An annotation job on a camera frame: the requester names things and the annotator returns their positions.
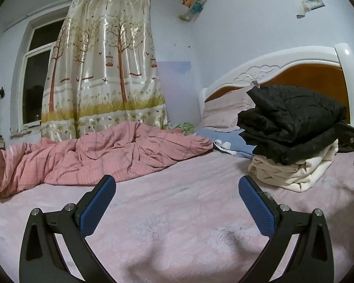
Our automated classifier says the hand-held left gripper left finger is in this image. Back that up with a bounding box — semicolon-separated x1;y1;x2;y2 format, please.
19;175;117;283

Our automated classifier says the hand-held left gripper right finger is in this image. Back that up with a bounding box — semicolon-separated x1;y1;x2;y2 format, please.
238;175;334;283

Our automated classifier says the black puffer jacket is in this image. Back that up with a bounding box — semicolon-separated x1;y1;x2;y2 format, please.
237;84;347;166

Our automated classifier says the pink checked quilt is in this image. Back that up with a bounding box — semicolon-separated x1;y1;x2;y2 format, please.
0;121;214;199

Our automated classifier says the folded cream white garment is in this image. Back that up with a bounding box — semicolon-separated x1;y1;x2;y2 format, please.
248;140;340;193

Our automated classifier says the blue floral pillow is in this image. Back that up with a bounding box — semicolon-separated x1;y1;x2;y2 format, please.
195;127;257;160

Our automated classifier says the white and wooden headboard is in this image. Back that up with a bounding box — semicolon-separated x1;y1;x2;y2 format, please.
199;44;351;124

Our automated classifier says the pink pillow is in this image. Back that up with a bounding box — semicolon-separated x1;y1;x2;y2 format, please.
200;88;257;132

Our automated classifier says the green cloth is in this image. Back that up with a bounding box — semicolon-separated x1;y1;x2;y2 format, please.
173;121;197;134

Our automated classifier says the white framed window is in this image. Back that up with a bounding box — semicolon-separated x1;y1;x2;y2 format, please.
18;18;65;127

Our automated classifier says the tree print curtain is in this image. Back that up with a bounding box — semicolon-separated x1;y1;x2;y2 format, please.
41;0;169;140

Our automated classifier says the plush doll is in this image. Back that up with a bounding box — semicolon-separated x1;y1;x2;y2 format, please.
182;0;204;14

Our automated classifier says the pale purple wall panel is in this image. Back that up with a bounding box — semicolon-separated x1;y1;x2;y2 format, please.
156;61;202;129

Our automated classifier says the wall poster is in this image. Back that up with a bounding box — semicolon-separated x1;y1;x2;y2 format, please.
296;0;325;19

